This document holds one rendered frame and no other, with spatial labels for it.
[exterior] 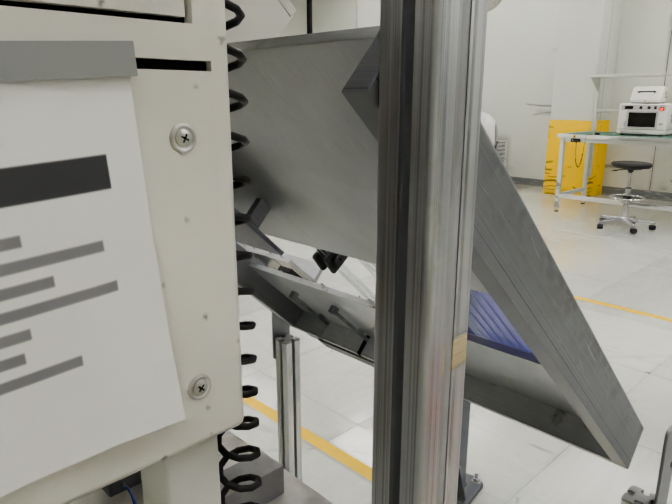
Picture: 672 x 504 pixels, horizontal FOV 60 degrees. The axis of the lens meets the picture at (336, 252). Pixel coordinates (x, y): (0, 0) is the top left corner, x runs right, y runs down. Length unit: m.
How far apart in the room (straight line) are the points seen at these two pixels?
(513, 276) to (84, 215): 0.33
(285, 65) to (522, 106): 8.01
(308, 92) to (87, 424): 0.28
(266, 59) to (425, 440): 0.27
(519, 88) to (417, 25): 8.13
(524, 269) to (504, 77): 8.09
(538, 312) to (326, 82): 0.26
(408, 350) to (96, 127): 0.20
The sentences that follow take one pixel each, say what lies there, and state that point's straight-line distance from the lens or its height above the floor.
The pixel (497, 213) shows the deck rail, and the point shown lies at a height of 1.08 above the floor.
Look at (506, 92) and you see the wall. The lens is 8.52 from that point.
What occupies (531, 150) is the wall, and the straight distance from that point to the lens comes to 8.34.
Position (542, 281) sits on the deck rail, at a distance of 0.52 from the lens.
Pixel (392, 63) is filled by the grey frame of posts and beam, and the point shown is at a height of 1.17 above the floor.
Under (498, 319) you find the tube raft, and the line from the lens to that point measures 0.70.
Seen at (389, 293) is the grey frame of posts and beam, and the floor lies 1.05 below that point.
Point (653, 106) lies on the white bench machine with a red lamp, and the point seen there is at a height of 1.08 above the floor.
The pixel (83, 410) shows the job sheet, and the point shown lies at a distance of 0.25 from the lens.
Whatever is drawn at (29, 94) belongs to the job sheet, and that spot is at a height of 1.16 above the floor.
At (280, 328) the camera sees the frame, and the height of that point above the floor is 0.66.
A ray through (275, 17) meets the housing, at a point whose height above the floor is 1.22.
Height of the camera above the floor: 1.16
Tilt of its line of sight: 15 degrees down
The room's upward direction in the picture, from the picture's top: straight up
